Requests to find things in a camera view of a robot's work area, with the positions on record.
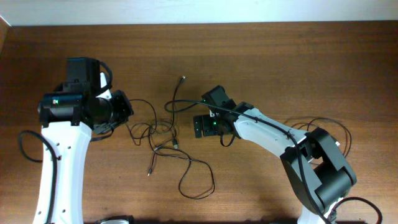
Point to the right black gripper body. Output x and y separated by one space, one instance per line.
209 124

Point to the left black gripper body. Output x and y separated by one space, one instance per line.
120 109

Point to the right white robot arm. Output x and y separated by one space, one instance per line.
317 170

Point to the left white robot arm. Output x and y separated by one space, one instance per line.
83 109

